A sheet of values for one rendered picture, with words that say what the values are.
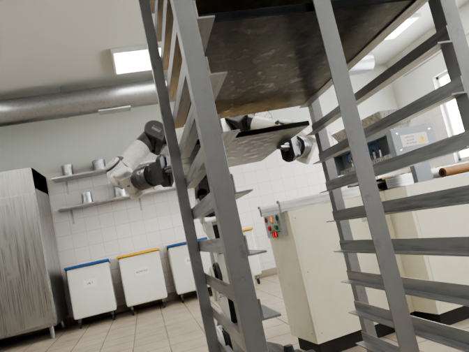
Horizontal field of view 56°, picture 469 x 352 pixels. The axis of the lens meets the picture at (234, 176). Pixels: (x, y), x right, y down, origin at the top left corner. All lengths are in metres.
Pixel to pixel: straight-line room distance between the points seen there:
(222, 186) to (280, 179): 6.31
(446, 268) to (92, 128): 5.24
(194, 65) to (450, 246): 0.59
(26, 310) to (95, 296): 0.78
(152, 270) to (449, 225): 3.94
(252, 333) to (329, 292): 2.03
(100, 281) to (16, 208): 1.34
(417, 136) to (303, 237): 0.94
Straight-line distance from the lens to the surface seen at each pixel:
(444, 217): 2.93
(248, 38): 0.82
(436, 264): 2.86
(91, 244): 6.59
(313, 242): 2.61
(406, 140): 2.85
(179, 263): 5.91
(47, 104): 5.87
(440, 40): 0.88
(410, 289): 1.11
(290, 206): 2.57
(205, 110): 0.65
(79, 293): 5.96
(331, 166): 1.36
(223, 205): 0.63
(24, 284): 5.81
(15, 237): 5.82
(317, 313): 2.63
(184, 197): 1.24
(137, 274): 5.89
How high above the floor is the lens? 0.81
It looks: 7 degrees up
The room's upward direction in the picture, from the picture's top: 12 degrees counter-clockwise
